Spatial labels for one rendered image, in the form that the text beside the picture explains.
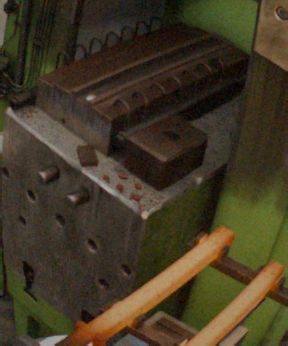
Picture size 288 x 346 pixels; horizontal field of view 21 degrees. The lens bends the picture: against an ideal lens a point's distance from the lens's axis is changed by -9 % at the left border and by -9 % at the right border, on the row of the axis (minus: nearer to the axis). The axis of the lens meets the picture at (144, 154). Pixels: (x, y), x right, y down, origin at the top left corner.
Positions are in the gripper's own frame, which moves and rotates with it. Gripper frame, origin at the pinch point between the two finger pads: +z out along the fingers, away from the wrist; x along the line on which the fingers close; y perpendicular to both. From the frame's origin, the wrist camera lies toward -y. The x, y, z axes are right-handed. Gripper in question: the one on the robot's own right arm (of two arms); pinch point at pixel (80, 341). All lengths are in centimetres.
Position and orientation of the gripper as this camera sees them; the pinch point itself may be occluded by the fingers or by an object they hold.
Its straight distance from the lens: 103.5
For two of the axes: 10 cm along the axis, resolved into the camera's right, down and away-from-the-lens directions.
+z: 6.2, -4.0, 6.8
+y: -1.4, 7.9, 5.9
